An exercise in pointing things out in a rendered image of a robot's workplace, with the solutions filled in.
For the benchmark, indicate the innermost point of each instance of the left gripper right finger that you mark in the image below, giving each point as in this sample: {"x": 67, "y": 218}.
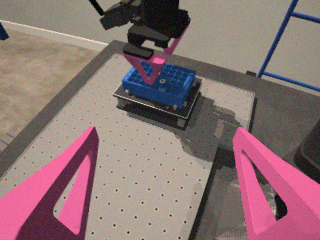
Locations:
{"x": 300, "y": 193}

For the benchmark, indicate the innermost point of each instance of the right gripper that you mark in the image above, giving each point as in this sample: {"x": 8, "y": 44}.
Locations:
{"x": 153, "y": 20}

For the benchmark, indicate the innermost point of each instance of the blue tube carrier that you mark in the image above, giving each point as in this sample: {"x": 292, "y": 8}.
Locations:
{"x": 178, "y": 94}

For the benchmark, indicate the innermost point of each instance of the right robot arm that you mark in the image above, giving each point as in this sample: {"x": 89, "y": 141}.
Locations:
{"x": 305, "y": 158}

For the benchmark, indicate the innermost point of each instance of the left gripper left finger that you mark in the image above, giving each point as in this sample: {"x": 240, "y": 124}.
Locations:
{"x": 26, "y": 212}

